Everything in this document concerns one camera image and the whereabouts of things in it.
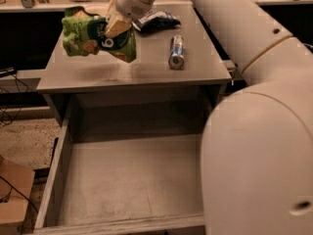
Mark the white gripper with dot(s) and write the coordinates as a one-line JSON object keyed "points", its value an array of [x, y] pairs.
{"points": [[128, 1]]}

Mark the green rice chip bag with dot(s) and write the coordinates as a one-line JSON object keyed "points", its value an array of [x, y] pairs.
{"points": [[84, 34]]}

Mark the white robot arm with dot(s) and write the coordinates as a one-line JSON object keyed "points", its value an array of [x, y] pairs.
{"points": [[257, 145]]}

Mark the dark blue snack bag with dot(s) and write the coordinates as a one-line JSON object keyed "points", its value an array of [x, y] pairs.
{"points": [[155, 21]]}

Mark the grey counter cabinet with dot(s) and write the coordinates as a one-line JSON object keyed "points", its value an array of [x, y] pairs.
{"points": [[202, 64]]}

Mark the open grey top drawer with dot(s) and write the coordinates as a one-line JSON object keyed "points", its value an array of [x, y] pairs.
{"points": [[128, 169]]}

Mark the blue silver drink can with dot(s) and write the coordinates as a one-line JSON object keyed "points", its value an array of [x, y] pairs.
{"points": [[176, 52]]}

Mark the left cardboard box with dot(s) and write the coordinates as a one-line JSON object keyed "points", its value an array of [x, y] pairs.
{"points": [[15, 186]]}

